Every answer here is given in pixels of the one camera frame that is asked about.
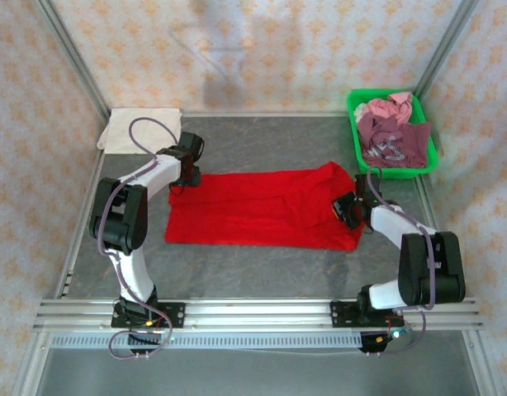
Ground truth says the red t-shirt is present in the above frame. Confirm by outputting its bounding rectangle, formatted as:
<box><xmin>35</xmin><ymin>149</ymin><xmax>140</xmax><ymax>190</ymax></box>
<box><xmin>164</xmin><ymin>160</ymin><xmax>364</xmax><ymax>252</ymax></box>

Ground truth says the folded white t-shirt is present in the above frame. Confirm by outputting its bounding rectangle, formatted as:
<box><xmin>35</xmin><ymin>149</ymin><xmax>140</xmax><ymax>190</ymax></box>
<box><xmin>97</xmin><ymin>107</ymin><xmax>182</xmax><ymax>156</ymax></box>

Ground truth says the maroon printed t-shirt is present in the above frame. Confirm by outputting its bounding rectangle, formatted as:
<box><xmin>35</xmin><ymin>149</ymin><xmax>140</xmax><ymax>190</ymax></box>
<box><xmin>356</xmin><ymin>113</ymin><xmax>433</xmax><ymax>169</ymax></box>

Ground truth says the green plastic basket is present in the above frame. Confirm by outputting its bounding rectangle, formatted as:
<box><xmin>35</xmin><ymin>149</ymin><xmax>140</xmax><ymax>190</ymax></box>
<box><xmin>346</xmin><ymin>88</ymin><xmax>440</xmax><ymax>181</ymax></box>

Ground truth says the crumpled pink t-shirt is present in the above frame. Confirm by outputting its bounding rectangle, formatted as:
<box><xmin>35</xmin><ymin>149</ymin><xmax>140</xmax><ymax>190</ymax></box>
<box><xmin>367</xmin><ymin>92</ymin><xmax>415</xmax><ymax>125</ymax></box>

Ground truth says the black controller board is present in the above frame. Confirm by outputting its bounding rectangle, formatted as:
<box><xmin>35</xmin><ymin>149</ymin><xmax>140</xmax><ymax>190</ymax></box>
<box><xmin>127</xmin><ymin>332</ymin><xmax>163</xmax><ymax>356</ymax></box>
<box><xmin>358</xmin><ymin>329</ymin><xmax>403</xmax><ymax>355</ymax></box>

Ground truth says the patterned white fabric backdrop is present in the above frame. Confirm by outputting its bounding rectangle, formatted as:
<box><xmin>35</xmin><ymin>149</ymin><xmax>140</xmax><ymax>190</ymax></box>
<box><xmin>0</xmin><ymin>0</ymin><xmax>507</xmax><ymax>396</ymax></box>

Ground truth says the grey metal shelf panel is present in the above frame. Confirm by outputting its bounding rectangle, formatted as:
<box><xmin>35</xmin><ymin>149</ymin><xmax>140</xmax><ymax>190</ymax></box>
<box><xmin>36</xmin><ymin>346</ymin><xmax>481</xmax><ymax>396</ymax></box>

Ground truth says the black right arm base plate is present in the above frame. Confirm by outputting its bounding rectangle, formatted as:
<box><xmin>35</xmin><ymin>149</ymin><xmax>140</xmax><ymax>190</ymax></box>
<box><xmin>329</xmin><ymin>300</ymin><xmax>403</xmax><ymax>329</ymax></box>

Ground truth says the aluminium mounting rail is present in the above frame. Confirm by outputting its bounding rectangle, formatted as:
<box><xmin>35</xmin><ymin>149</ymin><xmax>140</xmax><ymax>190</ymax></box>
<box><xmin>32</xmin><ymin>299</ymin><xmax>484</xmax><ymax>331</ymax></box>

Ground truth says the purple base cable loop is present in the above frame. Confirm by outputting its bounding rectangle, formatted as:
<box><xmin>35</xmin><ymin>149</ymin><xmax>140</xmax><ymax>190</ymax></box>
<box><xmin>368</xmin><ymin>307</ymin><xmax>426</xmax><ymax>356</ymax></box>
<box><xmin>107</xmin><ymin>318</ymin><xmax>176</xmax><ymax>361</ymax></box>

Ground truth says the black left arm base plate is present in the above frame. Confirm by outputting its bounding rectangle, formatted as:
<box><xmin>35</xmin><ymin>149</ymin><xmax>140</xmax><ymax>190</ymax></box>
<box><xmin>111</xmin><ymin>302</ymin><xmax>187</xmax><ymax>330</ymax></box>

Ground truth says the grey slotted cable duct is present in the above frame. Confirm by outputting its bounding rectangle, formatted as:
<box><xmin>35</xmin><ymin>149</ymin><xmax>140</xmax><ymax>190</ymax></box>
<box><xmin>49</xmin><ymin>332</ymin><xmax>364</xmax><ymax>350</ymax></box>

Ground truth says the aluminium frame post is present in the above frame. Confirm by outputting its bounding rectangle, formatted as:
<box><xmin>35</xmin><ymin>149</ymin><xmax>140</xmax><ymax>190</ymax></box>
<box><xmin>33</xmin><ymin>0</ymin><xmax>111</xmax><ymax>125</ymax></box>
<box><xmin>413</xmin><ymin>0</ymin><xmax>482</xmax><ymax>99</ymax></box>

